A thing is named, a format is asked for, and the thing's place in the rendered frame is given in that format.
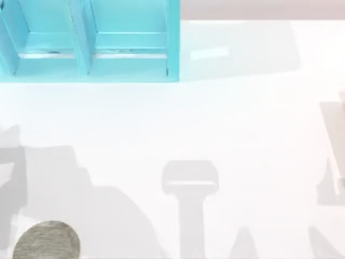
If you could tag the light blue upright rack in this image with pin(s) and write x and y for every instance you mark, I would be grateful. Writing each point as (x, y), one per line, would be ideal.
(129, 64)

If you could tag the grey round stone coaster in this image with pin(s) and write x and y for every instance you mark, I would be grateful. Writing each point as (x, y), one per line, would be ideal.
(47, 241)

